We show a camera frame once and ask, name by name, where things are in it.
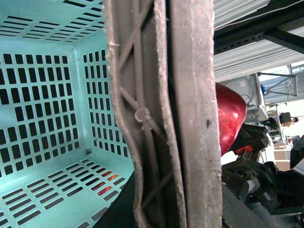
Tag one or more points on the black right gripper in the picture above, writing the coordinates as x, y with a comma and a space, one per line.
280, 192

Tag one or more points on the shiny red apple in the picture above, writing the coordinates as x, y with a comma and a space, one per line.
232, 112

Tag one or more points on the light blue plastic basket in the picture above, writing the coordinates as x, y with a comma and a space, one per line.
108, 114

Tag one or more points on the white appliance upper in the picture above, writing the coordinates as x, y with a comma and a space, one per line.
250, 89

